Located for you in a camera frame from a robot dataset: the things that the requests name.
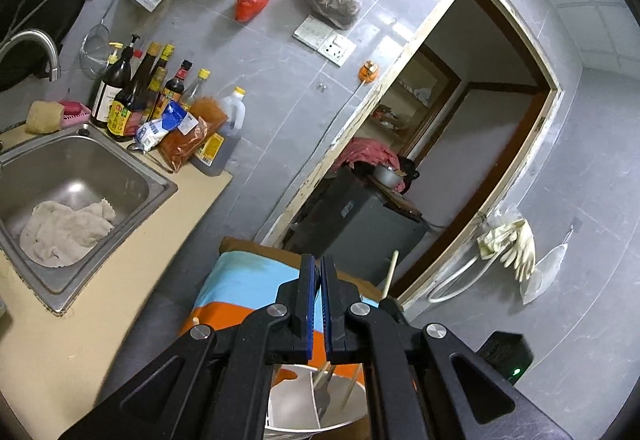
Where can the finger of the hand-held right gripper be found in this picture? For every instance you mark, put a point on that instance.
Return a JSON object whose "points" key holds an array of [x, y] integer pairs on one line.
{"points": [[392, 309]]}

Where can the wooden door frame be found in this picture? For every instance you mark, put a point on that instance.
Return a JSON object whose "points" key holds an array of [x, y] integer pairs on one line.
{"points": [[350, 135]]}

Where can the small metal pot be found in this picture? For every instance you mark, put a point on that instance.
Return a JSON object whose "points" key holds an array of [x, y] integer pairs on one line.
{"points": [[385, 175]]}

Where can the white wall socket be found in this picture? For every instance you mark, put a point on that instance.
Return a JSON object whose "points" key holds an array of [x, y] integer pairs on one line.
{"points": [[338, 49]]}

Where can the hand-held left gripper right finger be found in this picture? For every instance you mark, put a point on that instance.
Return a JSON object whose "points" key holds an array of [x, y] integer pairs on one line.
{"points": [[327, 320]]}

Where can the wooden chopstick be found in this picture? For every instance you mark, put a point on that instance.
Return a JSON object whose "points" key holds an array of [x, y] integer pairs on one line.
{"points": [[322, 372], [349, 387]]}

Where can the metal faucet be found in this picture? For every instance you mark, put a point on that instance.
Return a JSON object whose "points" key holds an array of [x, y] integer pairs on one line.
{"points": [[35, 39]]}

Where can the large oil jug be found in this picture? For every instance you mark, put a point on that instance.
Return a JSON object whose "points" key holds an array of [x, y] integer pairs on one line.
{"points": [[227, 120]]}

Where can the white wall switch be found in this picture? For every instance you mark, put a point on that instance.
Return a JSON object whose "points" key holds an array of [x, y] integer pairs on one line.
{"points": [[312, 33]]}

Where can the pink soap dish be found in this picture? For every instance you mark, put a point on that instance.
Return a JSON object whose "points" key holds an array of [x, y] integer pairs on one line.
{"points": [[77, 115]]}

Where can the white utensil holder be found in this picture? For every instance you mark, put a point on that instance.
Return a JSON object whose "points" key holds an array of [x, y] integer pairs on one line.
{"points": [[295, 400]]}

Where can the stainless steel sink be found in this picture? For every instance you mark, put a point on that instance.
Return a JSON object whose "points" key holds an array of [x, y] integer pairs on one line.
{"points": [[75, 170]]}

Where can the white dustpan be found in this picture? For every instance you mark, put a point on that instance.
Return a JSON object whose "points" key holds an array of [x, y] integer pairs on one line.
{"points": [[547, 270]]}

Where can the yellow sponge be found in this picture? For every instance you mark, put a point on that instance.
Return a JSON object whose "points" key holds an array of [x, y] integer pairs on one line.
{"points": [[45, 117]]}

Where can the blue white salt bag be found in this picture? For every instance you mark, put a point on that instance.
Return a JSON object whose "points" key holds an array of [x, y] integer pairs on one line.
{"points": [[160, 129]]}

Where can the beige kitchen counter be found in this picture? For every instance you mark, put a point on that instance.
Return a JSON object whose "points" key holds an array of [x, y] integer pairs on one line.
{"points": [[100, 320]]}

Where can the red chili powder bag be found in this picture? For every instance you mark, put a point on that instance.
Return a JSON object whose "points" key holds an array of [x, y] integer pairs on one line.
{"points": [[195, 135]]}

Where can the orange wall hook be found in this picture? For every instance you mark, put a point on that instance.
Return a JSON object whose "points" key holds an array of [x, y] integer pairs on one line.
{"points": [[369, 73]]}

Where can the cluster of dark sauce bottles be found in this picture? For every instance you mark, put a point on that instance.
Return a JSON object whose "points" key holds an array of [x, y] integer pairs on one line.
{"points": [[125, 105]]}

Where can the white rag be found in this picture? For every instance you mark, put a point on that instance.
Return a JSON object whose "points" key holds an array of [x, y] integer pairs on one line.
{"points": [[65, 232]]}

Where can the pink cloth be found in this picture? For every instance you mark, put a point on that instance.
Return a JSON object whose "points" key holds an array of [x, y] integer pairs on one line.
{"points": [[367, 153]]}

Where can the metal mesh strainer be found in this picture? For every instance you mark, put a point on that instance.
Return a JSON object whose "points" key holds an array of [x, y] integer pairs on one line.
{"points": [[97, 53]]}

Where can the grey metal cabinet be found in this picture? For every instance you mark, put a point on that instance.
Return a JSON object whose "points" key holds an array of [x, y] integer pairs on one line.
{"points": [[360, 225]]}

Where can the blue orange striped cloth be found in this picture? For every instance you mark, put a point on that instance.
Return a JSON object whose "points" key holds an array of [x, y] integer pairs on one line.
{"points": [[240, 280]]}

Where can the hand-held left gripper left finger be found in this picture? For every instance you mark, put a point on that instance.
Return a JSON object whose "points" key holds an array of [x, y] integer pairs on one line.
{"points": [[309, 320]]}

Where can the cream rubber gloves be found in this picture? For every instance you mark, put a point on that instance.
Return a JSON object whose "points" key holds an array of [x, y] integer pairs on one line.
{"points": [[515, 245]]}

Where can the wooden shelf unit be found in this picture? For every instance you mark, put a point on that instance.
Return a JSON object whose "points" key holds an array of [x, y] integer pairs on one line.
{"points": [[430, 85]]}

